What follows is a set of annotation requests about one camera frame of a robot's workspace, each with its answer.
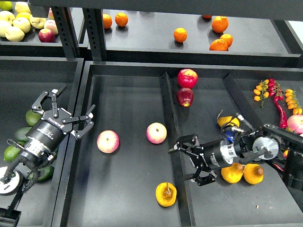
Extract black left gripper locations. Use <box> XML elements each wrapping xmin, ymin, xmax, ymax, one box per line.
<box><xmin>25</xmin><ymin>84</ymin><xmax>97</xmax><ymax>154</ymax></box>

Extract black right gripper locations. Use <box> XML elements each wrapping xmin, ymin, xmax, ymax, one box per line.
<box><xmin>168</xmin><ymin>134</ymin><xmax>234</xmax><ymax>186</ymax></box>

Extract yellow pear with stem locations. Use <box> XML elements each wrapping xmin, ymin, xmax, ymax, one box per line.
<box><xmin>155</xmin><ymin>182</ymin><xmax>177</xmax><ymax>207</ymax></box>

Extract dark green avocado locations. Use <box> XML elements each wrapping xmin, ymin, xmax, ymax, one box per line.
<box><xmin>37</xmin><ymin>166</ymin><xmax>54</xmax><ymax>182</ymax></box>

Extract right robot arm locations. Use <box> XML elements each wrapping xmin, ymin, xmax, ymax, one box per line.
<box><xmin>169</xmin><ymin>114</ymin><xmax>303</xmax><ymax>191</ymax></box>

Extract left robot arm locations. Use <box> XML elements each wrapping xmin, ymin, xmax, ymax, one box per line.
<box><xmin>0</xmin><ymin>86</ymin><xmax>96</xmax><ymax>227</ymax></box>

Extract green avocado top left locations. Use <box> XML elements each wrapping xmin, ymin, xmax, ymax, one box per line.
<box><xmin>26</xmin><ymin>109</ymin><xmax>42</xmax><ymax>127</ymax></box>

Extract pink apple centre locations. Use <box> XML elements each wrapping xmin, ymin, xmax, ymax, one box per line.
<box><xmin>146</xmin><ymin>122</ymin><xmax>167</xmax><ymax>144</ymax></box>

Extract pink apple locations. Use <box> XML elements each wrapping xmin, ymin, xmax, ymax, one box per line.
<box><xmin>146</xmin><ymin>122</ymin><xmax>167</xmax><ymax>144</ymax></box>
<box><xmin>97</xmin><ymin>130</ymin><xmax>119</xmax><ymax>154</ymax></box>

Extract pink apple left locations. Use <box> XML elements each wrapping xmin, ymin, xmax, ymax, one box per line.
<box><xmin>97</xmin><ymin>130</ymin><xmax>119</xmax><ymax>154</ymax></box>

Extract dark red apple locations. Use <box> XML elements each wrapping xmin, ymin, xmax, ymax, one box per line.
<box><xmin>176</xmin><ymin>87</ymin><xmax>194</xmax><ymax>107</ymax></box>

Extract bright red apple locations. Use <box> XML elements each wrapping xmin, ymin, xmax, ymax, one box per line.
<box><xmin>177</xmin><ymin>69</ymin><xmax>198</xmax><ymax>89</ymax></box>

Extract red apple on shelf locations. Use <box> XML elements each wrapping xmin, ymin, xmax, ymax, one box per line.
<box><xmin>38</xmin><ymin>28</ymin><xmax>55</xmax><ymax>43</ymax></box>

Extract red chili pepper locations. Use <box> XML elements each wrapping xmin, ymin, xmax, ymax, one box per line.
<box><xmin>273</xmin><ymin>96</ymin><xmax>287</xmax><ymax>129</ymax></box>

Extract pink peach right edge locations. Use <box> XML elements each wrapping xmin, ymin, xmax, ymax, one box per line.
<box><xmin>287</xmin><ymin>114</ymin><xmax>303</xmax><ymax>134</ymax></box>

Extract orange on shelf centre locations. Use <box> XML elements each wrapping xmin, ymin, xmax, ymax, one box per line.
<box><xmin>173</xmin><ymin>27</ymin><xmax>187</xmax><ymax>43</ymax></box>

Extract large orange on shelf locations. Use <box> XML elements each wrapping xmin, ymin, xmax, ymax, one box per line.
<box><xmin>212</xmin><ymin>16</ymin><xmax>229</xmax><ymax>33</ymax></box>

